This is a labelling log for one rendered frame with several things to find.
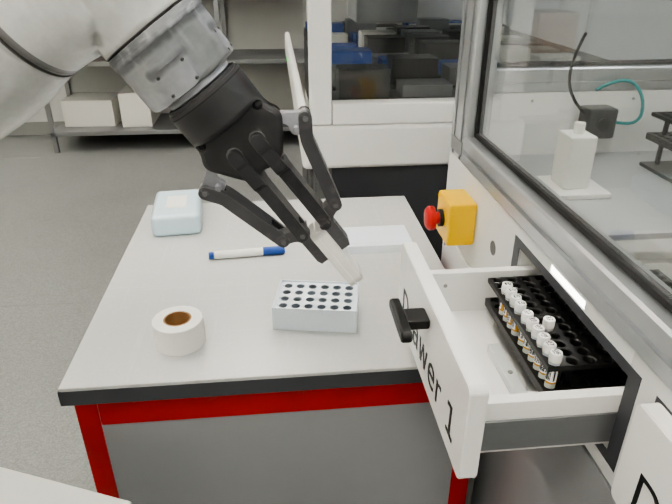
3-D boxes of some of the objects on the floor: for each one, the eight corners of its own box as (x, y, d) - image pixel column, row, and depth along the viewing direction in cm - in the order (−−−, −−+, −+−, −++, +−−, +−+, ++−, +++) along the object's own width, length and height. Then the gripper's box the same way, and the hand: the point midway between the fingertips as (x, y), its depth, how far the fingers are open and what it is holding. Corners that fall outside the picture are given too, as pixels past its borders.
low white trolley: (144, 707, 109) (56, 389, 75) (187, 455, 164) (147, 204, 130) (448, 673, 114) (497, 361, 80) (390, 439, 169) (404, 195, 135)
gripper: (132, 142, 48) (306, 330, 58) (256, 43, 45) (416, 257, 55) (149, 119, 54) (303, 291, 64) (259, 32, 52) (401, 225, 62)
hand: (336, 252), depth 58 cm, fingers closed
